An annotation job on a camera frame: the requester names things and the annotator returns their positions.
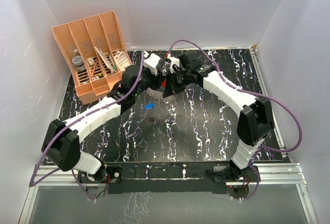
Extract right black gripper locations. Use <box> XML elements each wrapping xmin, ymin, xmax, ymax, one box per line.
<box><xmin>163</xmin><ymin>70</ymin><xmax>192</xmax><ymax>97</ymax></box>

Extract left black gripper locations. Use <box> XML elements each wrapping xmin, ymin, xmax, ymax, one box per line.
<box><xmin>133</xmin><ymin>64</ymin><xmax>166</xmax><ymax>97</ymax></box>

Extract white and red keyring holder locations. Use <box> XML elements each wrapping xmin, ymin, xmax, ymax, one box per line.
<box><xmin>158</xmin><ymin>80</ymin><xmax>167</xmax><ymax>93</ymax></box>

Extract blue key tag with key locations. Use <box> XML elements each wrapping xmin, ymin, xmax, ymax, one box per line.
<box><xmin>144</xmin><ymin>103</ymin><xmax>155</xmax><ymax>110</ymax></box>

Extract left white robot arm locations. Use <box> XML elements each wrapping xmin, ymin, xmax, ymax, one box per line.
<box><xmin>41</xmin><ymin>65</ymin><xmax>164</xmax><ymax>182</ymax></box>

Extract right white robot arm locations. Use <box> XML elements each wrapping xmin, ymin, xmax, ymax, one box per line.
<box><xmin>162</xmin><ymin>53</ymin><xmax>274</xmax><ymax>181</ymax></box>

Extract white labelled packet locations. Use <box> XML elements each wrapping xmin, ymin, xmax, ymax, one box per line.
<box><xmin>114</xmin><ymin>50</ymin><xmax>131</xmax><ymax>71</ymax></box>

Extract white envelope card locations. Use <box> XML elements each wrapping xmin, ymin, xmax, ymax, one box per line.
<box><xmin>94</xmin><ymin>46</ymin><xmax>117</xmax><ymax>73</ymax></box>

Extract orange pencil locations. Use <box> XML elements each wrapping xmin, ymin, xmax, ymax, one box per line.
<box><xmin>91</xmin><ymin>58</ymin><xmax>98</xmax><ymax>78</ymax></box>

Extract small white label box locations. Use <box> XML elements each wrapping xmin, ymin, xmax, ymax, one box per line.
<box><xmin>87</xmin><ymin>57</ymin><xmax>95</xmax><ymax>66</ymax></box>

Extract orange plastic desk organizer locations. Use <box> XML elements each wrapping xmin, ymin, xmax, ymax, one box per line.
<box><xmin>52</xmin><ymin>11</ymin><xmax>132</xmax><ymax>105</ymax></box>

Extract grey round tin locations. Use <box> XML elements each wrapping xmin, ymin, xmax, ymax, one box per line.
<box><xmin>72</xmin><ymin>56</ymin><xmax>86</xmax><ymax>72</ymax></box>

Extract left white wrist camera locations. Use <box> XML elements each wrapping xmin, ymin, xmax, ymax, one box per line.
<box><xmin>143</xmin><ymin>51</ymin><xmax>161</xmax><ymax>76</ymax></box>

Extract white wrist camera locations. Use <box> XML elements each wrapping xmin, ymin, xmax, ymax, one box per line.
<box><xmin>143</xmin><ymin>51</ymin><xmax>161</xmax><ymax>76</ymax></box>
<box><xmin>164</xmin><ymin>53</ymin><xmax>180</xmax><ymax>74</ymax></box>

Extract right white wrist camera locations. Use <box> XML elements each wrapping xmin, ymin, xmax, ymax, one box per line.
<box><xmin>164</xmin><ymin>53</ymin><xmax>180</xmax><ymax>74</ymax></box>

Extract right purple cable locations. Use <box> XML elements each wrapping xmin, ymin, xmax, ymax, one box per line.
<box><xmin>169</xmin><ymin>39</ymin><xmax>303</xmax><ymax>201</ymax></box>

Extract purple cable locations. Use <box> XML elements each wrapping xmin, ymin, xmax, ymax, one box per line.
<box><xmin>169</xmin><ymin>39</ymin><xmax>303</xmax><ymax>201</ymax></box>
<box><xmin>28</xmin><ymin>50</ymin><xmax>146</xmax><ymax>201</ymax></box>

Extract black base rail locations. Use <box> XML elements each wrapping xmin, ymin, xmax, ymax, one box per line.
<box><xmin>78</xmin><ymin>161</ymin><xmax>260</xmax><ymax>198</ymax></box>

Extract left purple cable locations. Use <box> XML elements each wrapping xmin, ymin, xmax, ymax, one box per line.
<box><xmin>28</xmin><ymin>50</ymin><xmax>146</xmax><ymax>201</ymax></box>

